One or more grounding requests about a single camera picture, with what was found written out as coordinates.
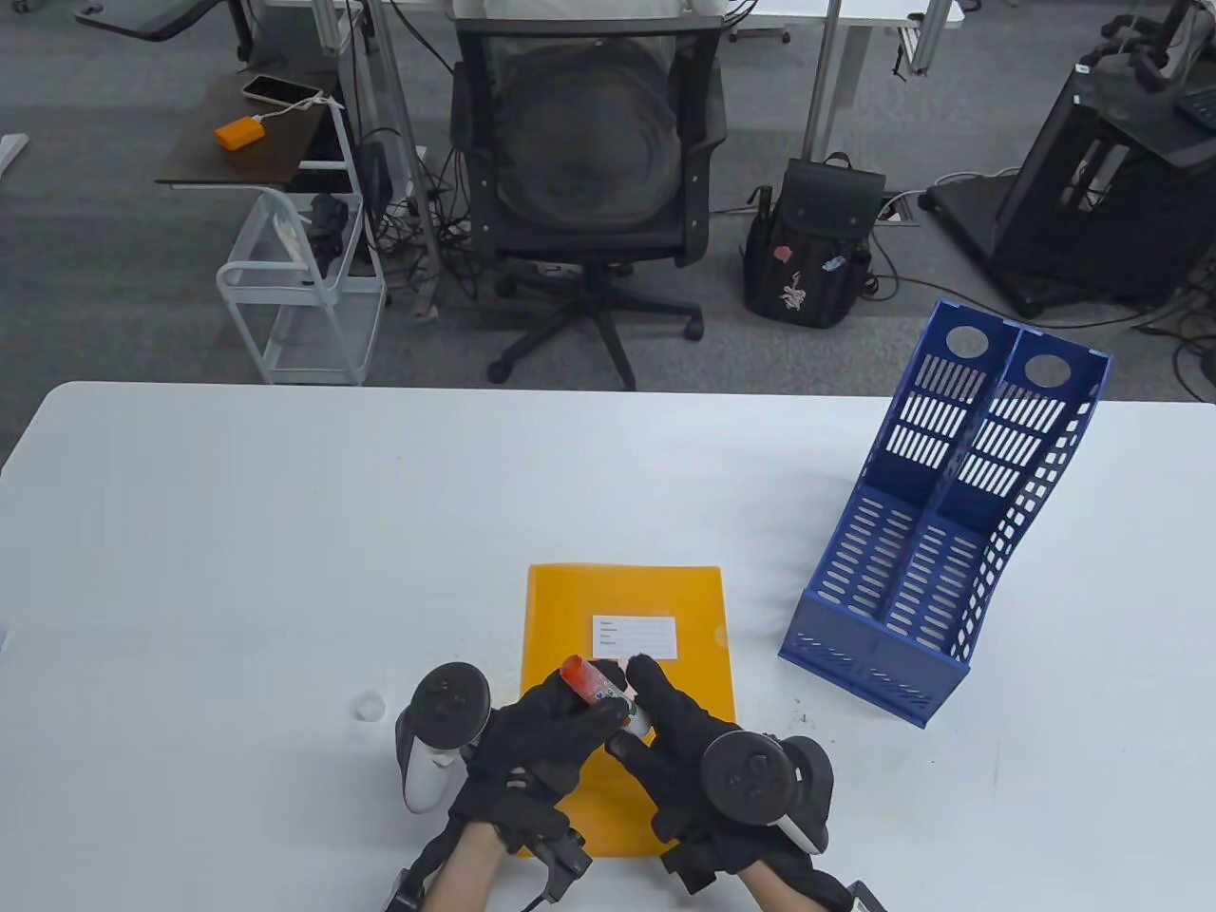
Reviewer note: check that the black equipment stand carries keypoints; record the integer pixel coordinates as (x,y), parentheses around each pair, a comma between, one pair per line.
(1092,218)

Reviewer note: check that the person's right hand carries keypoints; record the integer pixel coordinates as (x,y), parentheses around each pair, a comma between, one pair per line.
(684,760)

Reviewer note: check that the person's left hand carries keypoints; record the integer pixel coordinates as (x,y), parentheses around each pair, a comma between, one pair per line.
(541,741)

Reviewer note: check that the white label sticker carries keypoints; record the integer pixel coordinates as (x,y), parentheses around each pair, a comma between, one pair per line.
(636,636)

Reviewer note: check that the blue plastic file rack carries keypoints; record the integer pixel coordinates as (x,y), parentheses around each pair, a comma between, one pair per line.
(883,655)

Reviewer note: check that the black mesh office chair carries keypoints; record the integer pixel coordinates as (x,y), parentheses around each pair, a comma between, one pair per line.
(589,313)

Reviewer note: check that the brown side table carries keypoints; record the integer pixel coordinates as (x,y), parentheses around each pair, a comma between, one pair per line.
(256,157)

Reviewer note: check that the black backpack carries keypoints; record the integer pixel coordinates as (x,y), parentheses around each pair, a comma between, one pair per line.
(807,237)

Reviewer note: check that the black bag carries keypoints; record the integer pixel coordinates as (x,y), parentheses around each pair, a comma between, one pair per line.
(328,223)

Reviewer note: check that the black hand controller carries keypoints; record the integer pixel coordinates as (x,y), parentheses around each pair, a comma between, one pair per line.
(750,774)
(442,708)

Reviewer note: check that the orange glue stick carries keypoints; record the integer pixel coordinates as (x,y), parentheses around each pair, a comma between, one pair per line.
(589,682)

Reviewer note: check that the clear glue stick cap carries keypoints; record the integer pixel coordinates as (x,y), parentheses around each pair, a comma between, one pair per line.
(369,706)

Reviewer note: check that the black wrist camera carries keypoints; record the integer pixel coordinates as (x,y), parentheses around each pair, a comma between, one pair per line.
(404,893)
(866,898)

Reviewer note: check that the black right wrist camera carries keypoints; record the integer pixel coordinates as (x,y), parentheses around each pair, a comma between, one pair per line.
(866,898)

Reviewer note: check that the white desk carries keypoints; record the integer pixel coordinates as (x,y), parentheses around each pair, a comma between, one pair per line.
(836,95)

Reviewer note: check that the white smartphone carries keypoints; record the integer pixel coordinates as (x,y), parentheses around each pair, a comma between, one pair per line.
(275,90)

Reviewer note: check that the black right hand controller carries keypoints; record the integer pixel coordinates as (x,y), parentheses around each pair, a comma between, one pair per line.
(750,774)

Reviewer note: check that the orange power bank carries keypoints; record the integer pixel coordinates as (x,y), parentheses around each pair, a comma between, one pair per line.
(239,133)

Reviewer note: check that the black left hand controller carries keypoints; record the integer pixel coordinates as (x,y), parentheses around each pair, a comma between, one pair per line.
(442,708)

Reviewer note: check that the yellow L-shaped folder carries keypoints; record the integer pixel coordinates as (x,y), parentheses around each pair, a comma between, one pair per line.
(570,617)

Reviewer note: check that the floor socket box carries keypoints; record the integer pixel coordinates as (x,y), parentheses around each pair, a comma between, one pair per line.
(898,209)

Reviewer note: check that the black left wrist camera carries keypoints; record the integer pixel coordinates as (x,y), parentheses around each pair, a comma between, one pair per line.
(404,893)

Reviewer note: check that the person's right forearm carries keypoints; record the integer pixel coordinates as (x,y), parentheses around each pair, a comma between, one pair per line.
(769,893)

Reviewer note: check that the person's left forearm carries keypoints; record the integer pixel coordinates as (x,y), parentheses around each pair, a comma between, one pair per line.
(465,869)

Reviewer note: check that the black equipment on stand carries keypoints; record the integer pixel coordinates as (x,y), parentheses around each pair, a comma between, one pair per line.
(1140,57)

